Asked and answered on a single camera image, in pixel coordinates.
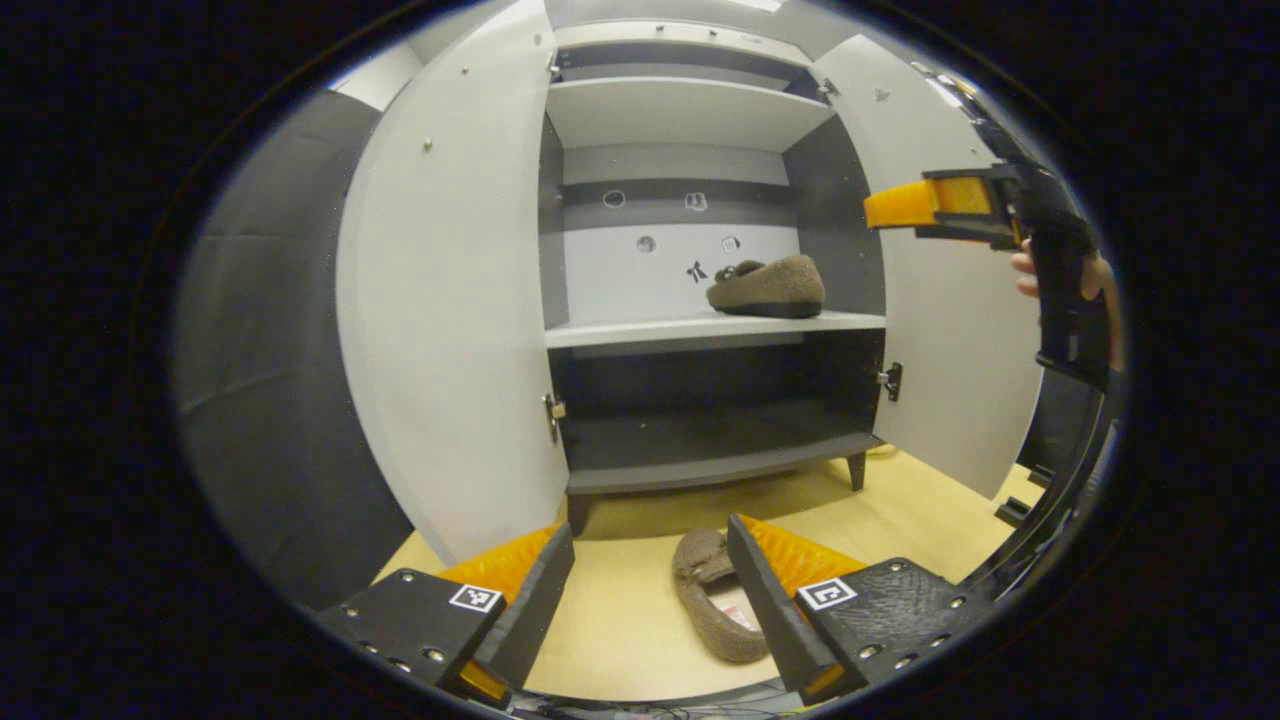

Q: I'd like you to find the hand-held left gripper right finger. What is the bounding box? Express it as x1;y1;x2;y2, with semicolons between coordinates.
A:
727;513;1001;706

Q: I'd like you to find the grey shoe cabinet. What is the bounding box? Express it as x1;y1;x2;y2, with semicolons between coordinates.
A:
540;18;893;538

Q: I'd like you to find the black backdrop cloth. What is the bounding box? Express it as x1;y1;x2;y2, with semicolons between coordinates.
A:
168;88;417;613

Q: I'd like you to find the brown fuzzy shoe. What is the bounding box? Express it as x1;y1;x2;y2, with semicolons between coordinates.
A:
671;528;772;665
706;254;827;320

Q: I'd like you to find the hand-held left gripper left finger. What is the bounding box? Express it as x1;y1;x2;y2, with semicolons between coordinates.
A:
318;522;576;709

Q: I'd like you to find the grey shoe cabinet door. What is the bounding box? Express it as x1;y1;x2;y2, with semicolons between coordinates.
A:
810;35;1047;501
335;0;573;566

